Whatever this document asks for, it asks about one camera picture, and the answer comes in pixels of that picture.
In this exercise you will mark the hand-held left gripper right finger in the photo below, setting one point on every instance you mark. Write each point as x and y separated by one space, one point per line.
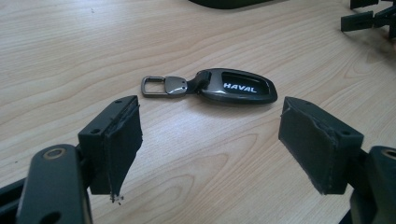
311 146

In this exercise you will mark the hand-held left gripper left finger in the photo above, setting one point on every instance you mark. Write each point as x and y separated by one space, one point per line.
109 146

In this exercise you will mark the dark grey car key fob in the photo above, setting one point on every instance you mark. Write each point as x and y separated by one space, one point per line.
239 88

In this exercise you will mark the dark rounded object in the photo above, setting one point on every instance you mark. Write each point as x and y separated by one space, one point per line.
227 3

